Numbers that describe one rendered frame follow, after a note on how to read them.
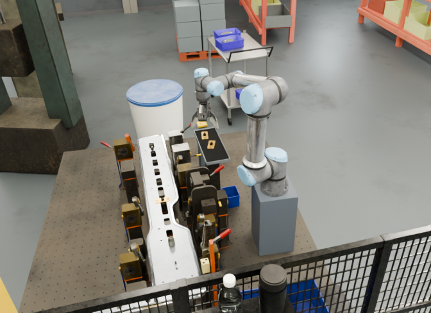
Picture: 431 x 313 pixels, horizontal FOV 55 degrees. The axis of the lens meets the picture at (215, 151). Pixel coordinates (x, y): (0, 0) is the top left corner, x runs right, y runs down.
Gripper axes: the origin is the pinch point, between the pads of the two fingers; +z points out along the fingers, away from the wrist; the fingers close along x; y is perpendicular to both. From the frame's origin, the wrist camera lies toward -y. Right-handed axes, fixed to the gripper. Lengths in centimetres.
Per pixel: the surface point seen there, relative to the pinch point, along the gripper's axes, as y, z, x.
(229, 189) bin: 13, 53, -12
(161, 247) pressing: -60, 30, 18
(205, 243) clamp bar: -67, 19, -5
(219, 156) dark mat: -5.5, 13.6, -8.1
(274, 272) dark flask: -124, -31, -31
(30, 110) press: 163, 74, 196
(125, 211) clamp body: -39, 25, 40
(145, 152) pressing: 22, 30, 42
